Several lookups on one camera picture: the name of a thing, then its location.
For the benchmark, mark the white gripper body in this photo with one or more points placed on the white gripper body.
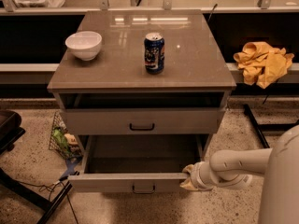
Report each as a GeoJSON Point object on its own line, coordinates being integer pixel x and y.
{"type": "Point", "coordinates": [195, 176]}

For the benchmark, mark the grey drawer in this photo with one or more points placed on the grey drawer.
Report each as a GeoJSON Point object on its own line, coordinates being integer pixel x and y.
{"type": "Point", "coordinates": [140, 164]}
{"type": "Point", "coordinates": [142, 121]}

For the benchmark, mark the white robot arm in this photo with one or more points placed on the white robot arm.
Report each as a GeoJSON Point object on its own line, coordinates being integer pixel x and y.
{"type": "Point", "coordinates": [278, 166]}

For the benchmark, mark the grey drawer cabinet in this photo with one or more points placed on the grey drawer cabinet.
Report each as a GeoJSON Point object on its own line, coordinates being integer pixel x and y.
{"type": "Point", "coordinates": [195, 74]}

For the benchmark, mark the black stand leg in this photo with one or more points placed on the black stand leg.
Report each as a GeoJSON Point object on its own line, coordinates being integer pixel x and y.
{"type": "Point", "coordinates": [266, 128]}

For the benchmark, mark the blue tape piece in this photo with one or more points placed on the blue tape piece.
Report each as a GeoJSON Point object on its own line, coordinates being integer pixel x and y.
{"type": "Point", "coordinates": [70, 167]}

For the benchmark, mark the yellow crumpled cloth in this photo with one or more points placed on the yellow crumpled cloth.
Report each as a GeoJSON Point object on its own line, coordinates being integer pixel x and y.
{"type": "Point", "coordinates": [262, 64]}

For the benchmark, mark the blue soda can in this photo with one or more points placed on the blue soda can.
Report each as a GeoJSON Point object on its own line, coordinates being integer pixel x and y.
{"type": "Point", "coordinates": [154, 53]}

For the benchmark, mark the white ceramic bowl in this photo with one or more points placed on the white ceramic bowl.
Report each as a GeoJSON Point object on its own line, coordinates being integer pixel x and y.
{"type": "Point", "coordinates": [84, 45]}

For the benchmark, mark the black chair base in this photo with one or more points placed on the black chair base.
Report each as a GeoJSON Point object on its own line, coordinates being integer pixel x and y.
{"type": "Point", "coordinates": [10, 132]}

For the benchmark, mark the wire basket with items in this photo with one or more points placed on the wire basket with items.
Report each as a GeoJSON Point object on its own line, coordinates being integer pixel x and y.
{"type": "Point", "coordinates": [62, 141]}

